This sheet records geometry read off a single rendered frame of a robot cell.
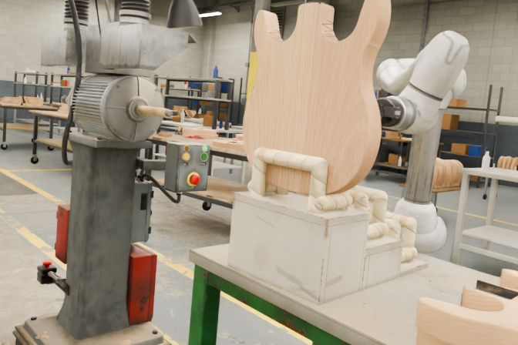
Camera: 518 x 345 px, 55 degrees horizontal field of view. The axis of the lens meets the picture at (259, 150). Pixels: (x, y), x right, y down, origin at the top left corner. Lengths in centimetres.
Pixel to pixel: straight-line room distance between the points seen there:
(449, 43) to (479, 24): 1202
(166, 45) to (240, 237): 77
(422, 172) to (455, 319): 125
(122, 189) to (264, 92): 113
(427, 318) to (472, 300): 13
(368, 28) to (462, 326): 53
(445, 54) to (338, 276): 65
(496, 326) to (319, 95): 52
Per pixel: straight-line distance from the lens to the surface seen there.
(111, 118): 190
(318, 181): 98
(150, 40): 163
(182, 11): 182
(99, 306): 224
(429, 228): 203
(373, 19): 97
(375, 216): 119
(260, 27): 116
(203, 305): 128
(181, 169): 205
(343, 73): 99
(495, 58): 1307
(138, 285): 226
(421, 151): 198
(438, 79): 137
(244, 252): 112
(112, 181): 210
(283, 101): 108
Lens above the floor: 130
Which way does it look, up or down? 5 degrees down
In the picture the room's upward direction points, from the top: 5 degrees clockwise
